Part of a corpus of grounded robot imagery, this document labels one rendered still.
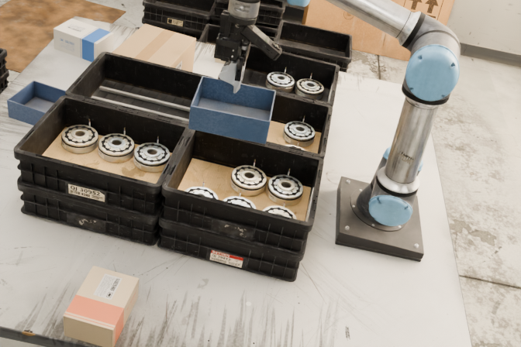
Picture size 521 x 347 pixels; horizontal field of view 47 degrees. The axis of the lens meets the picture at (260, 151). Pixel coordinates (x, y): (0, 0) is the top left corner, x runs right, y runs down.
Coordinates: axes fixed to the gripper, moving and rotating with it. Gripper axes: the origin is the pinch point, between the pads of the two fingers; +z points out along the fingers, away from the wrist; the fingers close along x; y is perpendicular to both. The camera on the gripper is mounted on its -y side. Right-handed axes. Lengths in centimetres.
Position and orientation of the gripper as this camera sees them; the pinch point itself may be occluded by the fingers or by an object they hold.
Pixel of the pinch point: (238, 88)
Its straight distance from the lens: 159.2
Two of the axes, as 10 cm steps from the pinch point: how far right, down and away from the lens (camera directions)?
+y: -9.8, -2.2, 0.3
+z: -1.7, 8.4, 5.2
